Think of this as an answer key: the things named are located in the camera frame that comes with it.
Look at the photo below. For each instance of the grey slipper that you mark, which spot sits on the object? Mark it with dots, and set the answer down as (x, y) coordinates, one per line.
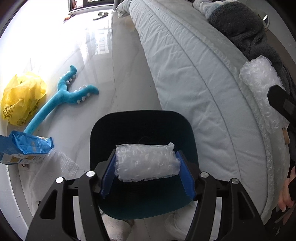
(101, 15)

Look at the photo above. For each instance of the clear bubble wrap sheet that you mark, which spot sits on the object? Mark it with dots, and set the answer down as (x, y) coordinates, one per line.
(57, 164)

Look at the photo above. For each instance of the large bubble wrap roll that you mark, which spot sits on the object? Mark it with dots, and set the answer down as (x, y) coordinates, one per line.
(259, 78)

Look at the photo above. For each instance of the person's right foot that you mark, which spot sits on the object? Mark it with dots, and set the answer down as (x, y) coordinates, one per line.
(177, 224)

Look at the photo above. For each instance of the person's foot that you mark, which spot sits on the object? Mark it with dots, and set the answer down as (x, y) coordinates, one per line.
(119, 228)
(177, 224)

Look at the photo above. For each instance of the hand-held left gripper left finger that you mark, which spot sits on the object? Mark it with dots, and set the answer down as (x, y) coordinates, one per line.
(108, 176)

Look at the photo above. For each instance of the person's right hand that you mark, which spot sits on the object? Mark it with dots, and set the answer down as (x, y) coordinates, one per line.
(288, 192)

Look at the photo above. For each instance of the dark blue waste bin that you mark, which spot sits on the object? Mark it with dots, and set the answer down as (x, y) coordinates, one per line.
(138, 129)

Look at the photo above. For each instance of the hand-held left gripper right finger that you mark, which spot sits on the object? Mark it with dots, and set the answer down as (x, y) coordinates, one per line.
(186, 176)

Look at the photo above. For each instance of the dark grey fleece blanket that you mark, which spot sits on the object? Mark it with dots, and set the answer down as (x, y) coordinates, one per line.
(242, 30)

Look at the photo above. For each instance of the yellow plastic bag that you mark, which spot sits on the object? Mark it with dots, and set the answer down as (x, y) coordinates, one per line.
(22, 99)

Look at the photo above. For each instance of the grey bed mattress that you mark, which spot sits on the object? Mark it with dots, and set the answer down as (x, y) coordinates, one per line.
(196, 92)

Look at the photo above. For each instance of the person's left foot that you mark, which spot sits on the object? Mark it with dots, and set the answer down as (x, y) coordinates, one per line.
(119, 228)

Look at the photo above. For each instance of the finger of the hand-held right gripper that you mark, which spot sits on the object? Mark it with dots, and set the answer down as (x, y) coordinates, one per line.
(282, 100)

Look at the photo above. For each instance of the small orange item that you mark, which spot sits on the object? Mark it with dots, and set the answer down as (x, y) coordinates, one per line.
(67, 19)

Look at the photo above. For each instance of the blue snack packet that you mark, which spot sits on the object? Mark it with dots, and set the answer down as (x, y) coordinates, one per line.
(25, 146)

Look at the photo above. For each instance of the blue plush toy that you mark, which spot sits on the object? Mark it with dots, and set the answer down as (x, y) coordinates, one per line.
(62, 95)

